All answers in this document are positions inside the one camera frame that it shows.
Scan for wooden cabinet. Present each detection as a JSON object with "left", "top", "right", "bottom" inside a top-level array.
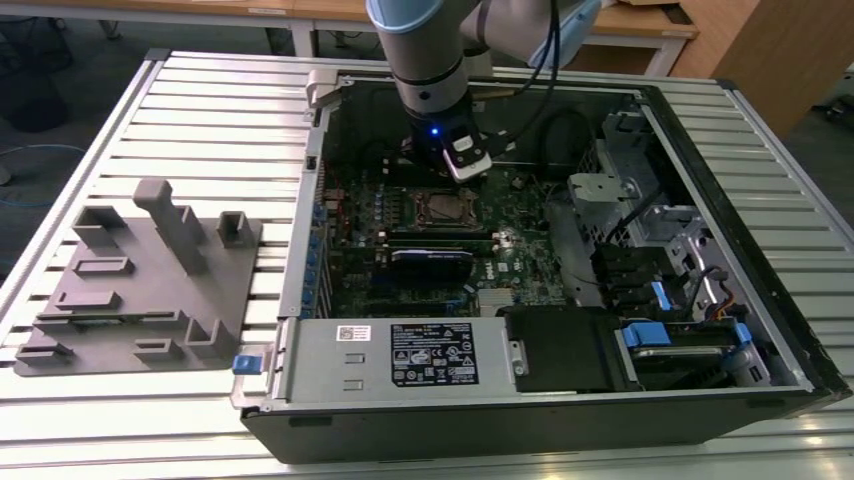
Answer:
[{"left": 666, "top": 0, "right": 854, "bottom": 144}]

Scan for RAM slot black clips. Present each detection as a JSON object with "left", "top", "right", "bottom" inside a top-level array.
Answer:
[{"left": 385, "top": 227, "right": 504, "bottom": 240}]

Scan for black case cable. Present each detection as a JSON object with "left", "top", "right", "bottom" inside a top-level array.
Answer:
[{"left": 604, "top": 187, "right": 666, "bottom": 251}]

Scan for silver metal bracket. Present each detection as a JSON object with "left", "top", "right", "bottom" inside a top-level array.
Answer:
[{"left": 566, "top": 171, "right": 640, "bottom": 205}]

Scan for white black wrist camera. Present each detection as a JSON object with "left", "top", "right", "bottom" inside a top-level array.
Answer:
[{"left": 442, "top": 127, "right": 497, "bottom": 184}]

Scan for grey power supply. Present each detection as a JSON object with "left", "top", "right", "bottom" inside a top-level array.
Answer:
[{"left": 285, "top": 317, "right": 521, "bottom": 404}]

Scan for coloured wire bundle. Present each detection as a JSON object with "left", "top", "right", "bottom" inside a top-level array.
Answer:
[{"left": 704, "top": 292, "right": 747, "bottom": 324}]

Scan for black air shroud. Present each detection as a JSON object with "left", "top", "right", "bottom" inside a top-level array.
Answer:
[{"left": 504, "top": 305, "right": 633, "bottom": 395}]

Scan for black office chair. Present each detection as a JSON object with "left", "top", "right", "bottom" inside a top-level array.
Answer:
[{"left": 0, "top": 27, "right": 77, "bottom": 134}]

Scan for wooden desk white legs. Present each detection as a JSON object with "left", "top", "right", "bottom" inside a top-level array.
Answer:
[
  {"left": 580, "top": 0, "right": 702, "bottom": 77},
  {"left": 0, "top": 0, "right": 376, "bottom": 59}
]

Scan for green motherboard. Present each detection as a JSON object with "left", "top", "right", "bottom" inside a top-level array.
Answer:
[{"left": 318, "top": 162, "right": 584, "bottom": 320}]

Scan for black graphics card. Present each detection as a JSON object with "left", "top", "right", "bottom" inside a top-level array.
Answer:
[{"left": 389, "top": 246, "right": 478, "bottom": 294}]

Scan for grey parts rack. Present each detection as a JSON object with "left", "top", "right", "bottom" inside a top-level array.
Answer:
[{"left": 11, "top": 178, "right": 267, "bottom": 379}]

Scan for silver topped CPU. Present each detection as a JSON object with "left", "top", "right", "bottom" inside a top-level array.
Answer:
[{"left": 430, "top": 195, "right": 469, "bottom": 219}]

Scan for hard disk in blue carrier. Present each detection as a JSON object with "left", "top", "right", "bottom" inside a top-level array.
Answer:
[{"left": 617, "top": 319, "right": 756, "bottom": 394}]

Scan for black PC case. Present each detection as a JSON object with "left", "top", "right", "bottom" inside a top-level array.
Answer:
[{"left": 230, "top": 68, "right": 854, "bottom": 466}]

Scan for metal socket cover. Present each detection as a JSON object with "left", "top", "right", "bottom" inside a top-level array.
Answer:
[{"left": 414, "top": 188, "right": 485, "bottom": 229}]

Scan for CPU socket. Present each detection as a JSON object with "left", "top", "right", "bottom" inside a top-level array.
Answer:
[{"left": 413, "top": 185, "right": 489, "bottom": 230}]

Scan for grey case handle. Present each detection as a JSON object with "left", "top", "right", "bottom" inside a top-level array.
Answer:
[{"left": 304, "top": 68, "right": 344, "bottom": 110}]

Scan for RAM slot white clips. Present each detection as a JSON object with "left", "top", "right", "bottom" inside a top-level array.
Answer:
[{"left": 384, "top": 237, "right": 506, "bottom": 250}]

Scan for blue floor cable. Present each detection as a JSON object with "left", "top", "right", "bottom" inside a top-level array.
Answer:
[{"left": 0, "top": 143, "right": 89, "bottom": 207}]

